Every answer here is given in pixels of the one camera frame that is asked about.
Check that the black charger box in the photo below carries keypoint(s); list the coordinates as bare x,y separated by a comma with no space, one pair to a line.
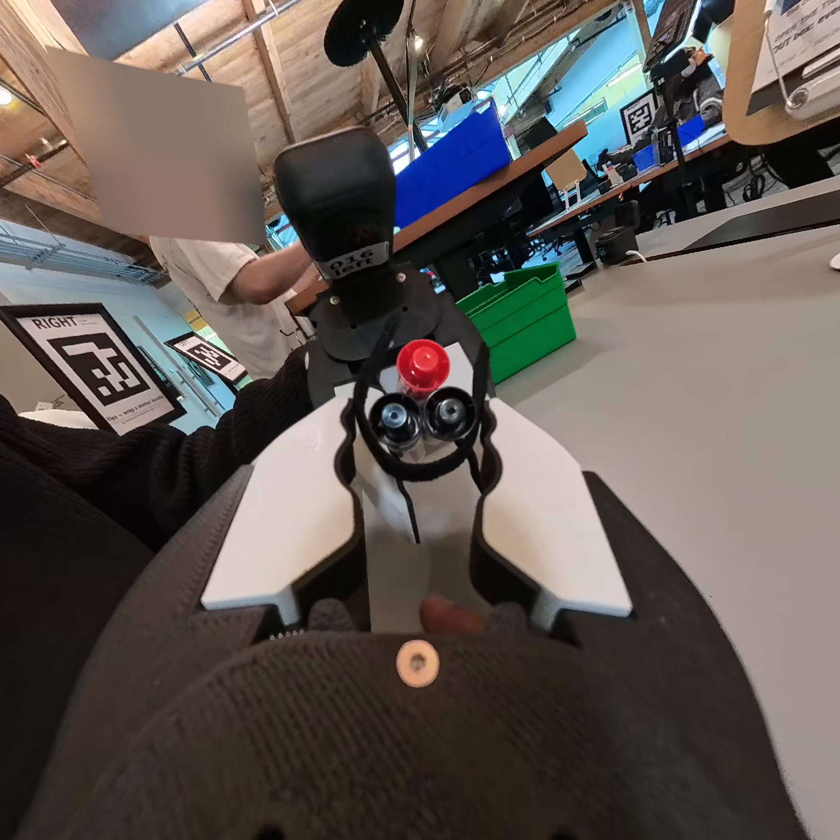
613,244

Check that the person's left forearm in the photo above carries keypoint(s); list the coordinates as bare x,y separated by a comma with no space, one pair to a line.
229,426

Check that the black round disc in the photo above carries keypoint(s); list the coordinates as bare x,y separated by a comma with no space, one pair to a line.
361,26

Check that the dark tilted monitor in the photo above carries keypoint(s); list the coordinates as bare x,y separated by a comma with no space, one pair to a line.
673,29

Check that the square code sign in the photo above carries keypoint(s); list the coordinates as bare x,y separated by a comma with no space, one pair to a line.
640,115

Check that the blue desk divider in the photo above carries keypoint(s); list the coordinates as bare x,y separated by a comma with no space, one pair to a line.
453,164

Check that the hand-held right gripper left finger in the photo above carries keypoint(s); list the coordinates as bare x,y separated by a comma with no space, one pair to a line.
289,525

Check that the tan cardboard sign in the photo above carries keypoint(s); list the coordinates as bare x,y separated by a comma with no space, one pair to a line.
565,169

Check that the black dry erase marker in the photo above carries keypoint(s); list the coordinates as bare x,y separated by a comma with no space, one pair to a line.
395,421
448,413

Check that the red dry erase marker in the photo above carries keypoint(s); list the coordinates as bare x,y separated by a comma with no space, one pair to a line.
423,364

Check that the blue plastic bin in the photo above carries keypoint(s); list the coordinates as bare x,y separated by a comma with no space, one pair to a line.
689,131

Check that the green plastic bin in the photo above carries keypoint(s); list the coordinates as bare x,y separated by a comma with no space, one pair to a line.
525,321

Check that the wooden standing desk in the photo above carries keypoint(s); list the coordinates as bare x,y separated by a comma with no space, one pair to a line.
499,184

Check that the small black framed poster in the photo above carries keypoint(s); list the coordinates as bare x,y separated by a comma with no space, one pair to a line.
210,358

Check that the person's torso in black sweater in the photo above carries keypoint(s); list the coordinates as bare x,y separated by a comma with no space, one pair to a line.
52,623

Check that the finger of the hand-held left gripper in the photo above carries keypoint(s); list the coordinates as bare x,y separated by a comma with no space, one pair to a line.
467,367
387,380

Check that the white printed paper sheet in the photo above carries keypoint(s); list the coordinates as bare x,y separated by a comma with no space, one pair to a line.
797,39

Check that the person's left hand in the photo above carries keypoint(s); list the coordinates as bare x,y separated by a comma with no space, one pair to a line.
453,617

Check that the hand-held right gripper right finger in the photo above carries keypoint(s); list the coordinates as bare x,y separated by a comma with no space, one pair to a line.
551,525

